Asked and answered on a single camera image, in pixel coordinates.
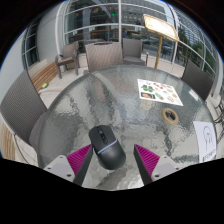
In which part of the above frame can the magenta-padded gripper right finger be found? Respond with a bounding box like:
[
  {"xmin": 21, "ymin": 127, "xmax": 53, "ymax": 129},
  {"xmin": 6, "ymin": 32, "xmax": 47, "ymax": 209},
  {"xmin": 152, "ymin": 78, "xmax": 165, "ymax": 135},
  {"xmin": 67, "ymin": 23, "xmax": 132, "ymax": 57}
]
[{"xmin": 133, "ymin": 143, "xmax": 185, "ymax": 187}]

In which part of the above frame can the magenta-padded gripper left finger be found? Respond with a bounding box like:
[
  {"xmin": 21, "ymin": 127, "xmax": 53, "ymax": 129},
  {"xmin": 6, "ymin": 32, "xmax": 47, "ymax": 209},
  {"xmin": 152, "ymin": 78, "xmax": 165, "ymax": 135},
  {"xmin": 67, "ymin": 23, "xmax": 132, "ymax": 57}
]
[{"xmin": 43, "ymin": 143, "xmax": 94, "ymax": 187}]

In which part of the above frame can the black computer mouse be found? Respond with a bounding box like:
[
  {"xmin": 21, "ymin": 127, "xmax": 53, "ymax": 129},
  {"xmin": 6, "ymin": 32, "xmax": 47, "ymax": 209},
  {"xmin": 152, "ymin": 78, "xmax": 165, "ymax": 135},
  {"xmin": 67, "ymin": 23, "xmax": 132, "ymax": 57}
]
[{"xmin": 88, "ymin": 124, "xmax": 127, "ymax": 171}]

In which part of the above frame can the beige tape roll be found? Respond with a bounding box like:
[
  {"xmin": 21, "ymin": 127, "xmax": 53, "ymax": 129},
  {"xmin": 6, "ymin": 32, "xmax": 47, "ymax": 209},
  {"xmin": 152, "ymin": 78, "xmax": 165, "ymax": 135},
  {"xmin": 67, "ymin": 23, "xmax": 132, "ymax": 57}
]
[{"xmin": 161, "ymin": 107, "xmax": 180, "ymax": 126}]

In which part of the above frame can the printed picture sheet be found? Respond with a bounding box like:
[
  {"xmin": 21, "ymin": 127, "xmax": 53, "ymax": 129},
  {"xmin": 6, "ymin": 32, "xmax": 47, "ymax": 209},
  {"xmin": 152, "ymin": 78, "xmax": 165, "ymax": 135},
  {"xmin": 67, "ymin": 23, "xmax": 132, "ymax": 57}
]
[{"xmin": 137, "ymin": 78, "xmax": 184, "ymax": 107}]

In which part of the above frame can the wooden slatted bench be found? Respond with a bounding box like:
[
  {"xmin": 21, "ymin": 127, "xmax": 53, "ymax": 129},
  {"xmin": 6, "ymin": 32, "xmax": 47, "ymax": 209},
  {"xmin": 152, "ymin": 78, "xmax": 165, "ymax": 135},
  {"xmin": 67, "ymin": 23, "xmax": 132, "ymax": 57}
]
[
  {"xmin": 0, "ymin": 122, "xmax": 17, "ymax": 162},
  {"xmin": 28, "ymin": 59, "xmax": 62, "ymax": 93}
]

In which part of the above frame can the grey wicker chair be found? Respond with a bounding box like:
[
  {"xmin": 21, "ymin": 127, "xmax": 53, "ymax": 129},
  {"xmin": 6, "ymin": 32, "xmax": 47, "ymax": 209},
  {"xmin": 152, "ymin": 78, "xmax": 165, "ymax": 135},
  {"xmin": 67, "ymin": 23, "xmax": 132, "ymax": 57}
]
[
  {"xmin": 84, "ymin": 42, "xmax": 125, "ymax": 73},
  {"xmin": 0, "ymin": 69, "xmax": 48, "ymax": 165},
  {"xmin": 180, "ymin": 59, "xmax": 215, "ymax": 102}
]

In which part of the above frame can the black metal chair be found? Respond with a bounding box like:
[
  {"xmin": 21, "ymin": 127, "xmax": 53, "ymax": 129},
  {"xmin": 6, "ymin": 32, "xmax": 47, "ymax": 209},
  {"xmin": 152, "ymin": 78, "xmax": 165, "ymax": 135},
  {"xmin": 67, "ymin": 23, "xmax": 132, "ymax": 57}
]
[{"xmin": 213, "ymin": 88, "xmax": 224, "ymax": 134}]

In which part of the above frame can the grey wicker armchair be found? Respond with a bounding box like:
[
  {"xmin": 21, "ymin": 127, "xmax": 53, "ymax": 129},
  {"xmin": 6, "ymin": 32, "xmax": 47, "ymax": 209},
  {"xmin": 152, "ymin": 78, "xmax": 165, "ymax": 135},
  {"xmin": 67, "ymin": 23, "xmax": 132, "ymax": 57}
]
[
  {"xmin": 122, "ymin": 37, "xmax": 150, "ymax": 66},
  {"xmin": 54, "ymin": 40, "xmax": 81, "ymax": 80}
]

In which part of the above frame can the gold menu stand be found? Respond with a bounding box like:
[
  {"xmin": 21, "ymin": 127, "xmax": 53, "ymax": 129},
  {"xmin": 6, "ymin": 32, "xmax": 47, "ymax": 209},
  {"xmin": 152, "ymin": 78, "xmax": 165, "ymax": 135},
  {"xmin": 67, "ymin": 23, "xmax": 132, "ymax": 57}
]
[{"xmin": 142, "ymin": 13, "xmax": 181, "ymax": 70}]

